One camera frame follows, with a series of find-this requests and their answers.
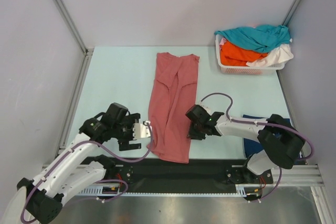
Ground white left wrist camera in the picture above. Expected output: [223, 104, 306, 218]
[133, 121, 152, 140]

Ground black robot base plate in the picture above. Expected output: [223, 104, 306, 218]
[78, 155, 274, 195]

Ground white plastic laundry basket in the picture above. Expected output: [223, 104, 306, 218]
[215, 35, 285, 75]

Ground aluminium frame post left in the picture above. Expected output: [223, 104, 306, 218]
[36, 0, 90, 56]

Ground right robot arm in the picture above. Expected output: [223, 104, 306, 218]
[186, 105, 306, 183]

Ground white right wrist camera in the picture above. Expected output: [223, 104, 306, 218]
[199, 102, 212, 115]

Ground folded navy blue shirt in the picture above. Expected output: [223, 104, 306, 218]
[243, 114, 305, 165]

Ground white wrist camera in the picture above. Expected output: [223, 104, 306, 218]
[199, 102, 212, 115]
[133, 121, 152, 140]

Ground pink polo shirt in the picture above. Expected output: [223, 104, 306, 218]
[148, 52, 200, 164]

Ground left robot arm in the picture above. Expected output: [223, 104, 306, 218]
[17, 103, 153, 223]

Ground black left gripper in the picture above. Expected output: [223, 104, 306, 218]
[112, 113, 141, 150]

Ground white t shirt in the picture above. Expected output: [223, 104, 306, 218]
[246, 44, 294, 67]

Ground orange t shirt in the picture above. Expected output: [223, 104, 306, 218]
[219, 41, 268, 67]

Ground white slotted cable duct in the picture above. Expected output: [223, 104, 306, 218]
[77, 185, 249, 197]

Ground aluminium frame rail front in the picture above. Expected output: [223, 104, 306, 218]
[36, 163, 325, 188]

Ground teal t shirt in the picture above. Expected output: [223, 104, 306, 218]
[214, 25, 291, 54]

